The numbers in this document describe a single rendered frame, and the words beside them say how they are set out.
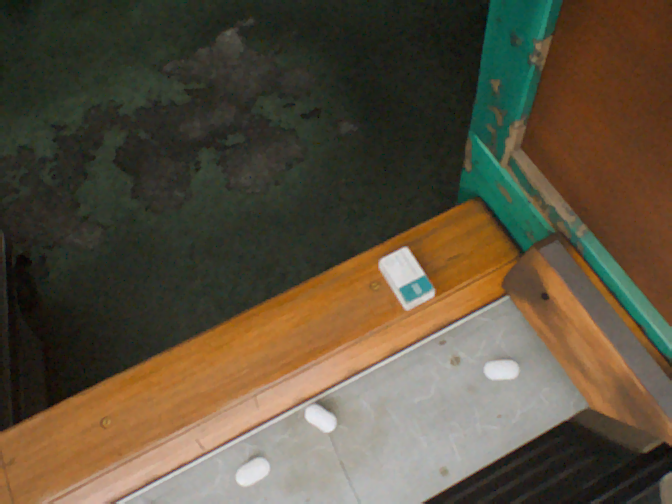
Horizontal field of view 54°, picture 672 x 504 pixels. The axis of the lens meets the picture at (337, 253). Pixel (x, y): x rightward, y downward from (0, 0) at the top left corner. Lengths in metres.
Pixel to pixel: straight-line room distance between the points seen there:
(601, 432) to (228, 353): 0.45
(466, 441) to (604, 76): 0.37
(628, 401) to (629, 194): 0.18
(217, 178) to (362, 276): 1.09
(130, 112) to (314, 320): 1.38
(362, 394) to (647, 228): 0.32
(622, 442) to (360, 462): 0.39
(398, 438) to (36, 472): 0.36
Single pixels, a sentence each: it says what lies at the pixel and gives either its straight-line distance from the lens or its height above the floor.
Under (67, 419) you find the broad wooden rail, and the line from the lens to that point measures 0.75.
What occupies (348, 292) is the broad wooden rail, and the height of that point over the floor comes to 0.76.
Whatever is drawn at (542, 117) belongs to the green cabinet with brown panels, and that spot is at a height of 0.94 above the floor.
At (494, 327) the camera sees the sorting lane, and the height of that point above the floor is 0.74.
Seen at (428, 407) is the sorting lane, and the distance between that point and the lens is 0.71.
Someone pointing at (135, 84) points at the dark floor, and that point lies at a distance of 2.07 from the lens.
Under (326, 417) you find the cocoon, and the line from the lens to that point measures 0.69.
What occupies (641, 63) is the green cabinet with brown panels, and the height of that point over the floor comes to 1.07.
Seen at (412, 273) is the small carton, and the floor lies 0.79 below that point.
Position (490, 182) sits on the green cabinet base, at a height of 0.80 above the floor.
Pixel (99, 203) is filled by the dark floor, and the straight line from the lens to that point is 1.85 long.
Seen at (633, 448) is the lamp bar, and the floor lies 1.10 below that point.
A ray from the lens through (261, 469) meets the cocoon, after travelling 0.69.
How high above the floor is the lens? 1.42
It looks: 62 degrees down
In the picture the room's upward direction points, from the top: 8 degrees counter-clockwise
